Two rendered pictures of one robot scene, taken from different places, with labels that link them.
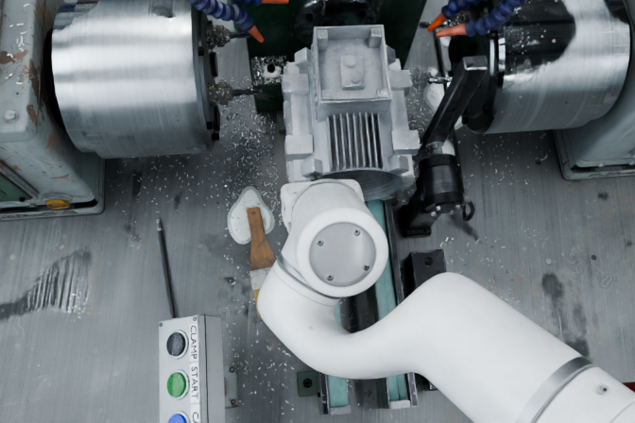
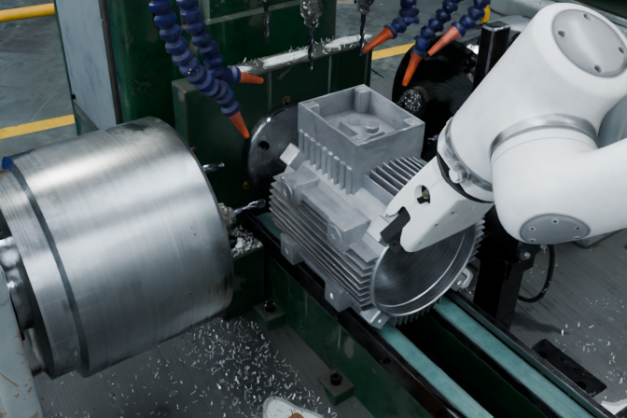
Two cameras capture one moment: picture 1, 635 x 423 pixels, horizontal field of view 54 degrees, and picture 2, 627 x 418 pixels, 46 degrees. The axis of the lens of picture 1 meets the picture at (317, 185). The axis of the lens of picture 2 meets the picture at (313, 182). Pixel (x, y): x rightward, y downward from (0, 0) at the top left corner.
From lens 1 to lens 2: 0.54 m
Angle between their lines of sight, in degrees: 39
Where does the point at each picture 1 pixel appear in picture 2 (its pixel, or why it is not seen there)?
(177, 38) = (160, 138)
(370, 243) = (606, 24)
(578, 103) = not seen: hidden behind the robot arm
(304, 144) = (355, 217)
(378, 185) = (441, 272)
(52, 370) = not seen: outside the picture
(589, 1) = (520, 21)
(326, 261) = (581, 50)
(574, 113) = not seen: hidden behind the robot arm
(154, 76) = (150, 183)
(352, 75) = (368, 124)
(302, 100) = (318, 191)
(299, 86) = (306, 178)
